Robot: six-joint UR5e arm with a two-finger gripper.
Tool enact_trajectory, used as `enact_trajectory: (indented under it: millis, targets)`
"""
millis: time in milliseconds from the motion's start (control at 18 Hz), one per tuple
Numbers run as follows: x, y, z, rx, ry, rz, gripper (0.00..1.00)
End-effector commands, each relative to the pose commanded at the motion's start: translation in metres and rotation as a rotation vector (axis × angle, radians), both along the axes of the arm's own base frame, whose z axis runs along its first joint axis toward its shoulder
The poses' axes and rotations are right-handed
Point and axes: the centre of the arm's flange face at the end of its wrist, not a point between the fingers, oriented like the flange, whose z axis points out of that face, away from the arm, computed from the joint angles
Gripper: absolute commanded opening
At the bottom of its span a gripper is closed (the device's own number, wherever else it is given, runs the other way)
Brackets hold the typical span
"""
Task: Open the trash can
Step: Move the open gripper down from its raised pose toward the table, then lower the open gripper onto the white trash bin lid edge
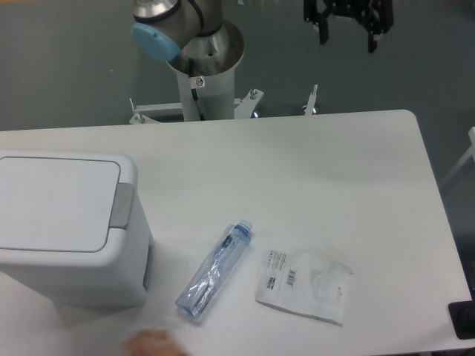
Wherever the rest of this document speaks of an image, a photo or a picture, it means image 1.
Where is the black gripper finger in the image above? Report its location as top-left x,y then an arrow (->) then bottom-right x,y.
356,13 -> 384,53
316,8 -> 333,45

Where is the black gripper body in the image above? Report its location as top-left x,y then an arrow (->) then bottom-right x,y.
303,0 -> 393,30

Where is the white trash can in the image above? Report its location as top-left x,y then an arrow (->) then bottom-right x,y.
1,149 -> 154,307

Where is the white trash can lid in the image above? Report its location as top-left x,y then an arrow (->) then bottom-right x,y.
1,156 -> 120,252

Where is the clear plastic water bottle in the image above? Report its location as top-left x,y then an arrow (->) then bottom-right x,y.
175,220 -> 252,320

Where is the white plastic packaging bag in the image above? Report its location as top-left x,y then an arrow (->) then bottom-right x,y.
255,249 -> 353,326

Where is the grey lid push button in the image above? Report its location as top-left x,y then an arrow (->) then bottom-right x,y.
109,182 -> 134,230

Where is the black device at table edge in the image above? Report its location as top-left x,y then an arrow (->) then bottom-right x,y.
448,300 -> 474,340

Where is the fingertip at bottom edge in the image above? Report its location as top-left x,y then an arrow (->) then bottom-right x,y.
123,329 -> 187,356

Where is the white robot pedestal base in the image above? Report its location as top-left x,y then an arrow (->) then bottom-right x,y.
128,68 -> 320,125

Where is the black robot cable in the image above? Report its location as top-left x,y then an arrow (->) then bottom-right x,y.
187,58 -> 206,122

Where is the white frame at right edge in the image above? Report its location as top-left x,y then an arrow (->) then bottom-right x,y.
439,127 -> 474,192

